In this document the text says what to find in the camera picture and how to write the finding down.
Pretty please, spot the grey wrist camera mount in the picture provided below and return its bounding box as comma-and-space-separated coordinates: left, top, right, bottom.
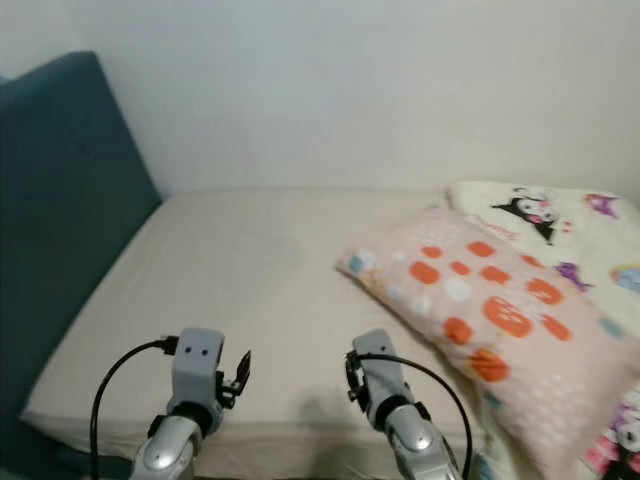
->
352, 328, 401, 411
170, 328, 226, 411

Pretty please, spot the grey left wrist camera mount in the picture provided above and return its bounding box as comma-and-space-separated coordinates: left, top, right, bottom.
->
170, 328, 226, 411

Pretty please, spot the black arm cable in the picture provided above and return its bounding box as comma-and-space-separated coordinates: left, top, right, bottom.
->
90, 337, 176, 480
355, 352, 474, 480

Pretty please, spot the beige bed mattress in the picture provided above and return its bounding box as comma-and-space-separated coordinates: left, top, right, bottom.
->
20, 188, 640, 476

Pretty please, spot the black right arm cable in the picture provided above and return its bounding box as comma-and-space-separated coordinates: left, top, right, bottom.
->
355, 352, 474, 480

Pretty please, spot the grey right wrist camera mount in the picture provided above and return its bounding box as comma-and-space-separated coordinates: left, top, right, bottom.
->
352, 328, 401, 411

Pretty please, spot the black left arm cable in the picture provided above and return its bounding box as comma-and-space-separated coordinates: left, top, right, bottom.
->
90, 337, 176, 480

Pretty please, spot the teal upholstered headboard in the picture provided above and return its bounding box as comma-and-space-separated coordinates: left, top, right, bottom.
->
0, 50, 164, 441

